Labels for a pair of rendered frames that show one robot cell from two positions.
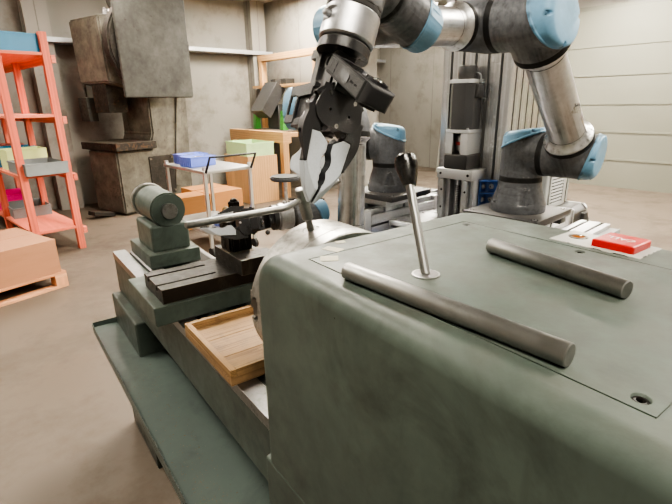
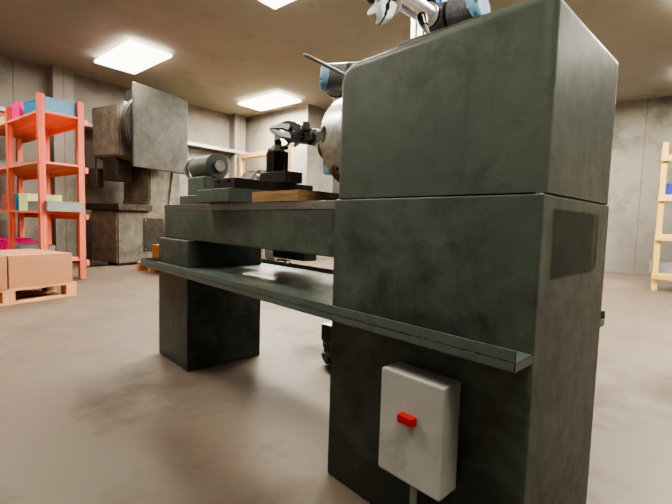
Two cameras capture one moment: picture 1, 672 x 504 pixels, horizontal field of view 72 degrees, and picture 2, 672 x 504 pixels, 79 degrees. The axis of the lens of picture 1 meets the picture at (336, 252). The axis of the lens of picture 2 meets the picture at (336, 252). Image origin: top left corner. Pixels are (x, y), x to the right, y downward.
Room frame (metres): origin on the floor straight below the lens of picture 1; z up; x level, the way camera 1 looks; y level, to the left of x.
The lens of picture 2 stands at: (-0.54, 0.28, 0.79)
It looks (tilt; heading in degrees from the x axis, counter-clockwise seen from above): 4 degrees down; 353
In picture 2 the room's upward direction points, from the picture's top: 2 degrees clockwise
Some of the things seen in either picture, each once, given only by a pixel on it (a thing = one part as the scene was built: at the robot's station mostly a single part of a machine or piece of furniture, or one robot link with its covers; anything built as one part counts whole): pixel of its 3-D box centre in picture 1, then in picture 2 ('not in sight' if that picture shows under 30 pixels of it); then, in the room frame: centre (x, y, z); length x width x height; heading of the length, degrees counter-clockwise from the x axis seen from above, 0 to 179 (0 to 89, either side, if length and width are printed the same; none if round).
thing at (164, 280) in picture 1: (220, 272); (265, 187); (1.42, 0.38, 0.95); 0.43 x 0.18 x 0.04; 126
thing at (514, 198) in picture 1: (518, 192); not in sight; (1.33, -0.53, 1.21); 0.15 x 0.15 x 0.10
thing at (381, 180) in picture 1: (388, 175); not in sight; (1.69, -0.20, 1.21); 0.15 x 0.15 x 0.10
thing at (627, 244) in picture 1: (620, 245); not in sight; (0.67, -0.43, 1.26); 0.06 x 0.06 x 0.02; 36
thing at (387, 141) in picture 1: (387, 142); not in sight; (1.70, -0.19, 1.33); 0.13 x 0.12 x 0.14; 70
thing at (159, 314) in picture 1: (222, 281); (263, 199); (1.47, 0.39, 0.90); 0.53 x 0.30 x 0.06; 126
